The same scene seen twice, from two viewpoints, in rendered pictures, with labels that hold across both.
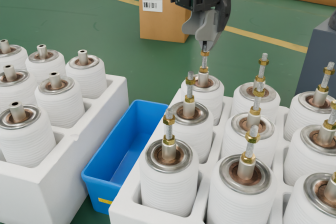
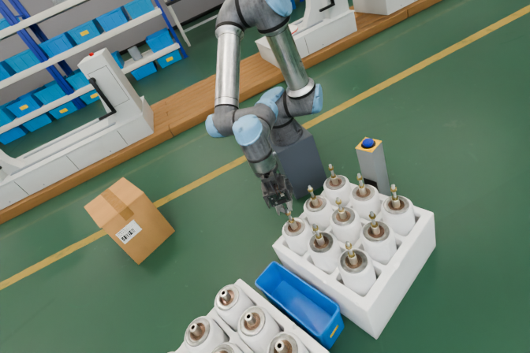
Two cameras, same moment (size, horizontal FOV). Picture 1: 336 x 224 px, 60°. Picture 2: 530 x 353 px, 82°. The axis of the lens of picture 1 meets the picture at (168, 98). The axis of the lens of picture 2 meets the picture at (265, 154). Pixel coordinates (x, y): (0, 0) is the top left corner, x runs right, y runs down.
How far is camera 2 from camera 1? 0.64 m
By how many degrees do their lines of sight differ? 39
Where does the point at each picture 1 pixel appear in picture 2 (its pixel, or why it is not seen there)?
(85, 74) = (242, 299)
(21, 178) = not seen: outside the picture
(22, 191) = not seen: outside the picture
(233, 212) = (391, 246)
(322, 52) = (289, 159)
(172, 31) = (160, 233)
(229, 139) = (346, 230)
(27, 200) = not seen: outside the picture
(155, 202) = (370, 283)
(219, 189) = (382, 246)
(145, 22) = (133, 250)
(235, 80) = (246, 213)
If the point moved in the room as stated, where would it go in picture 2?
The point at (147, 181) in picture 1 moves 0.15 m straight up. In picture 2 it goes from (364, 278) to (354, 246)
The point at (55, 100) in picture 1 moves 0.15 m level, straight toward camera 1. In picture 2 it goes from (269, 325) to (324, 318)
